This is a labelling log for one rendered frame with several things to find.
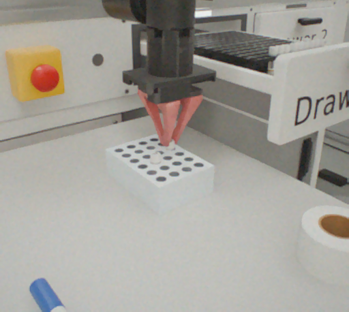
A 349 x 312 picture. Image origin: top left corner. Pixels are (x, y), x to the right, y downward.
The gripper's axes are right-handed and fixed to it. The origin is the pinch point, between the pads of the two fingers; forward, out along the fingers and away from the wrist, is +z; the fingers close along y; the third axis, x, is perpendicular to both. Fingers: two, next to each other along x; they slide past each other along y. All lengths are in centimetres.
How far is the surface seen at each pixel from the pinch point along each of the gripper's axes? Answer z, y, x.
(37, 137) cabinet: 6.4, 10.6, -23.8
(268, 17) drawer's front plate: -10.6, -42.3, -21.4
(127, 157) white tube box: 2.1, 5.3, -1.9
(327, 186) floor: 81, -136, -50
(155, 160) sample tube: 0.8, 4.1, 2.8
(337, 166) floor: 82, -160, -60
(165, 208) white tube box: 4.3, 5.8, 7.8
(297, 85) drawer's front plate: -8.3, -10.9, 10.9
